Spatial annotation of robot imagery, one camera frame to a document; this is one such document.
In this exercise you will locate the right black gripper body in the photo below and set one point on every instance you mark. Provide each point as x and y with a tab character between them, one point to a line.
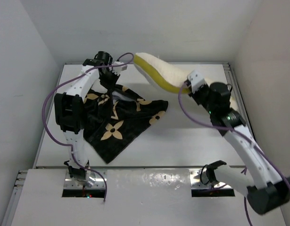
200	97

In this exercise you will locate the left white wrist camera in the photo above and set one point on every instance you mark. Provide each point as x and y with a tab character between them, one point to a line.
118	67

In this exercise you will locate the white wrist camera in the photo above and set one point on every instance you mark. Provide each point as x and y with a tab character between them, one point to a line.
118	67
196	80

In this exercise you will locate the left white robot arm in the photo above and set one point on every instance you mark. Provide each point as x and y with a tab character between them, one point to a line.
71	114

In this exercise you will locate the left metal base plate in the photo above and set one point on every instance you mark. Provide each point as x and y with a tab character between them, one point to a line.
92	181

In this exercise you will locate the black floral pillowcase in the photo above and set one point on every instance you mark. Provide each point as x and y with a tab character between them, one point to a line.
110	128

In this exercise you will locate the white front cover board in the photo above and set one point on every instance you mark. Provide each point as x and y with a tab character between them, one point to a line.
135	197

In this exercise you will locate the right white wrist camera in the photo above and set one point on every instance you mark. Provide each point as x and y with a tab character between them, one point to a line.
196	80

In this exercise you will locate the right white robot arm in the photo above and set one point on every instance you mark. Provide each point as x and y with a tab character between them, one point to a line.
268	188

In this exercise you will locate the cream yellow pillow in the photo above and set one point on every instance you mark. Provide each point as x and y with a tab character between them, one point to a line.
168	77

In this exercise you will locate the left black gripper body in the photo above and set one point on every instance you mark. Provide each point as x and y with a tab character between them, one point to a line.
109	79

